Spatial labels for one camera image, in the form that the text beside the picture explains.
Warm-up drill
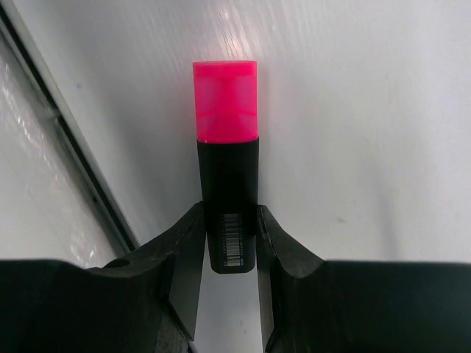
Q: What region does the pink capped black highlighter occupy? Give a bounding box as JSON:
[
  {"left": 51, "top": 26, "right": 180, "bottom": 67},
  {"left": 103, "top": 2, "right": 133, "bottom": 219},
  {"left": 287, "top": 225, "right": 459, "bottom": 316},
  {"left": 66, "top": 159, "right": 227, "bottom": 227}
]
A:
[{"left": 193, "top": 60, "right": 259, "bottom": 274}]

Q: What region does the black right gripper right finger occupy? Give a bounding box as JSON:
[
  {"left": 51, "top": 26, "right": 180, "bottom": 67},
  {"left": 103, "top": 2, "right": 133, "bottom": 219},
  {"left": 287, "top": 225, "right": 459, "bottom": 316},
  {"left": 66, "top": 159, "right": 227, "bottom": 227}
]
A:
[{"left": 256, "top": 206, "right": 470, "bottom": 352}]

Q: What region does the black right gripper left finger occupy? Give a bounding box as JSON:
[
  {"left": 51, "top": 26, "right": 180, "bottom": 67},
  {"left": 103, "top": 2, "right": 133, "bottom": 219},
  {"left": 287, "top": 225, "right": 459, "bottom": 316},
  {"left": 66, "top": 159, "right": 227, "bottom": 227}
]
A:
[{"left": 1, "top": 203, "right": 205, "bottom": 352}]

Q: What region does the silver foil taped panel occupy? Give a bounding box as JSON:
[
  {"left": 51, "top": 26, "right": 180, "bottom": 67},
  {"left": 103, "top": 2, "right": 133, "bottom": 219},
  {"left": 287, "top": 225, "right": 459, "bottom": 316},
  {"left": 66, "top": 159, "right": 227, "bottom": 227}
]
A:
[{"left": 1, "top": 38, "right": 116, "bottom": 267}]

